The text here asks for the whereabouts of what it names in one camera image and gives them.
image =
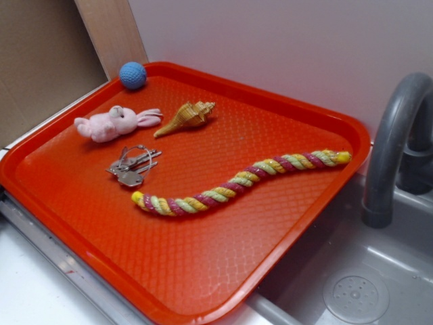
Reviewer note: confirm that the red plastic tray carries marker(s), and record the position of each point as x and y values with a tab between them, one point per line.
189	270

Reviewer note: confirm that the tan conch seashell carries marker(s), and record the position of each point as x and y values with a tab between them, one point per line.
188	116

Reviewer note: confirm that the silver key bunch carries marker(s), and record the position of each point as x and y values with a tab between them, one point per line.
133	165

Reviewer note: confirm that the pink plush bunny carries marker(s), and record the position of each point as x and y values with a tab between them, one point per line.
118	121

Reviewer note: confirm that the blue dimpled ball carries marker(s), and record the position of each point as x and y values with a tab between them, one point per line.
133	75

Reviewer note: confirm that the grey toy sink basin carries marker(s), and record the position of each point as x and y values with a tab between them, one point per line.
341	271

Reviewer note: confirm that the light wooden board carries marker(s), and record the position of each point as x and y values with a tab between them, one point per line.
114	34

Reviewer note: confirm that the grey plastic faucet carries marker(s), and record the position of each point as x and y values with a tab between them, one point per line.
401	156

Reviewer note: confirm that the brown cardboard panel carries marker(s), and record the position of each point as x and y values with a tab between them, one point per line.
47	62

